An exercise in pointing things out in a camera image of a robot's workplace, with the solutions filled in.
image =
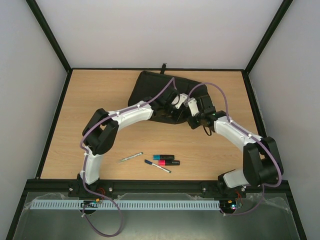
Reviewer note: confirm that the black aluminium mounting rail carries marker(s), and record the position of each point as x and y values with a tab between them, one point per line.
113	188

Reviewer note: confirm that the blue cap whiteboard marker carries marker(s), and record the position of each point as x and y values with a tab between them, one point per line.
157	166

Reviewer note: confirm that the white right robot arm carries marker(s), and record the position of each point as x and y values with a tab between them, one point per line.
261	161

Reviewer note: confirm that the blue cap highlighter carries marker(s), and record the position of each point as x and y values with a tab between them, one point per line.
163	157

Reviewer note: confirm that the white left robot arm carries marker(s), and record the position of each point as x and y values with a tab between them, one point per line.
99	135

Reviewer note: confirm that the black cage frame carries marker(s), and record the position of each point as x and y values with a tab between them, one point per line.
36	11

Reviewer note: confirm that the light blue slotted cable duct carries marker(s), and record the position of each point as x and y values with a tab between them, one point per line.
124	205

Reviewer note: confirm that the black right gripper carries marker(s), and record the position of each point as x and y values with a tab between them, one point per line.
205	107

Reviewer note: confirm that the silver green tip pen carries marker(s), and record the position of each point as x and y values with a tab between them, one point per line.
130	157

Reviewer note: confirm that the pink cap highlighter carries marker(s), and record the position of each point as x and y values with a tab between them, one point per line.
164	162

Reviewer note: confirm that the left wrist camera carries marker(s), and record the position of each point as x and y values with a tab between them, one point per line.
179	100

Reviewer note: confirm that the black backpack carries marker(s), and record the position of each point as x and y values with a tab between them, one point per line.
149	84

